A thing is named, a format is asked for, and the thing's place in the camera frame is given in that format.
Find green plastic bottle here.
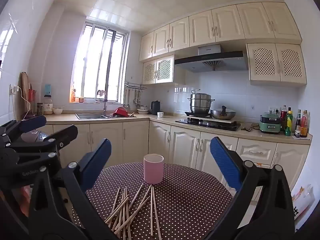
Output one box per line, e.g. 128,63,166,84
285,107,293,136

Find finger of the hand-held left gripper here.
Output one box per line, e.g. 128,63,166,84
0,124,78,165
0,115,47,147

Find metal kitchen faucet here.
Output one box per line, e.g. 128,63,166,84
96,90,108,114

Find large white lid jar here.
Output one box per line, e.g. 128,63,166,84
44,94,54,115

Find dark cola bottle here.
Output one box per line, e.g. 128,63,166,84
280,105,288,132

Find stainless steel sink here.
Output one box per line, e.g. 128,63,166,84
75,112,137,119

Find pink cup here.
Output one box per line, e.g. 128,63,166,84
143,154,165,185

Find round polka dot table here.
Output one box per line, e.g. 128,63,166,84
71,162,233,240

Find white charger cable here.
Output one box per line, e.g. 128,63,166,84
11,90,32,119

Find black range hood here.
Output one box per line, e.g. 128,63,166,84
174,44,249,72

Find wooden cutting board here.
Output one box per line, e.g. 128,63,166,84
20,72,32,115

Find stainless steel steamer pot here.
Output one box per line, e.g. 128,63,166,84
187,89,215,113

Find hanging metal kitchen utensils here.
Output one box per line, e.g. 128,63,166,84
123,87,142,108

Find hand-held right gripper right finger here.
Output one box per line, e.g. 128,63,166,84
205,136,295,240

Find green electric multi cooker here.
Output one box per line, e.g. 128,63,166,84
259,112,282,134

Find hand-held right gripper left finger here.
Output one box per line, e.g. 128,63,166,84
27,138,118,240

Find white printed plastic bag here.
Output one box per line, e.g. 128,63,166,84
290,184,315,220

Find metal wok with lid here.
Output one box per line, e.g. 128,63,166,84
210,106,236,120

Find red sauce bottle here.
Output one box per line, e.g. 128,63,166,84
301,110,309,138

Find pile of wooden chopsticks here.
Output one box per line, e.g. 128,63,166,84
104,182,162,238

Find silver rice cooker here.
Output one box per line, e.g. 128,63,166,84
21,130,54,143

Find black gas stove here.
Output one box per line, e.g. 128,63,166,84
175,115,242,132

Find cream lattice door wall cabinet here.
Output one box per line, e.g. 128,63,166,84
142,55,175,85
246,43,307,88

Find dark sauce bottle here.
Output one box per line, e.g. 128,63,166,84
295,109,302,137

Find row of cream wall cabinets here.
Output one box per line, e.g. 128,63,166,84
139,2,302,62

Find barred kitchen window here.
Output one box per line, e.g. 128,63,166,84
69,21,128,104

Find metal wall utensil rail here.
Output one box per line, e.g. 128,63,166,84
124,82,147,90

